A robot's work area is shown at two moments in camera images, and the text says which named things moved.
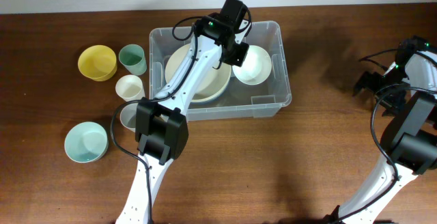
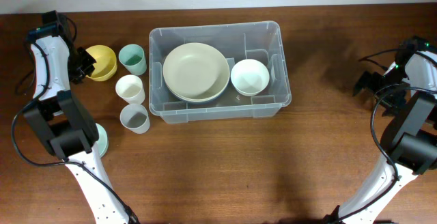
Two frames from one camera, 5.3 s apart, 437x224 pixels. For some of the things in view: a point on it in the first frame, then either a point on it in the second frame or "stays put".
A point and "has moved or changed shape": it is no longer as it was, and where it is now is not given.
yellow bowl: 98,63 stays put
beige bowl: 213,85 stays put
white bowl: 255,67 has moved or changed shape
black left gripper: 239,59 -> 89,67
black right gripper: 393,104 stays put
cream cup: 130,87 stays put
